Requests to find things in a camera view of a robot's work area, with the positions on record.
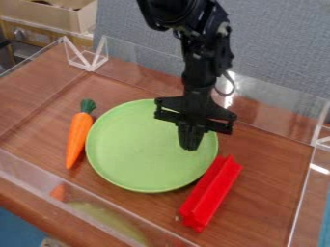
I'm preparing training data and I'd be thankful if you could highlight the clear acrylic tray enclosure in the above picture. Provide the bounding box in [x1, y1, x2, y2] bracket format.
[0, 41, 330, 247]

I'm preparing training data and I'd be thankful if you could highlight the black cable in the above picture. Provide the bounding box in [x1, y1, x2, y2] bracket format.
[213, 70, 238, 98]

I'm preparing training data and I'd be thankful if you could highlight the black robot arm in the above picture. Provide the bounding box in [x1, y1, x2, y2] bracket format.
[136, 0, 238, 151]

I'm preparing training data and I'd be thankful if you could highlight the green plate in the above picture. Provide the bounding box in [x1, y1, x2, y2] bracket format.
[86, 99, 218, 193]

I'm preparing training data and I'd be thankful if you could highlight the orange toy carrot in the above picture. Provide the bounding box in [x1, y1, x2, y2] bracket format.
[66, 99, 95, 169]

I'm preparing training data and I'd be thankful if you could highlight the red star-shaped bar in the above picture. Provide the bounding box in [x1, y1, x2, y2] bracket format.
[178, 155, 242, 233]

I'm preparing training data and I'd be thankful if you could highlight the cardboard box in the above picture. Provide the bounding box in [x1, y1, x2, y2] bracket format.
[0, 0, 98, 33]

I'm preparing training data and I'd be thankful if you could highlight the wooden shelf unit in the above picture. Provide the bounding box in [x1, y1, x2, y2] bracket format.
[0, 15, 92, 78]

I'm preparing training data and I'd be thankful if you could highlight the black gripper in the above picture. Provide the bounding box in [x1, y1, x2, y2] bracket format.
[155, 92, 238, 151]

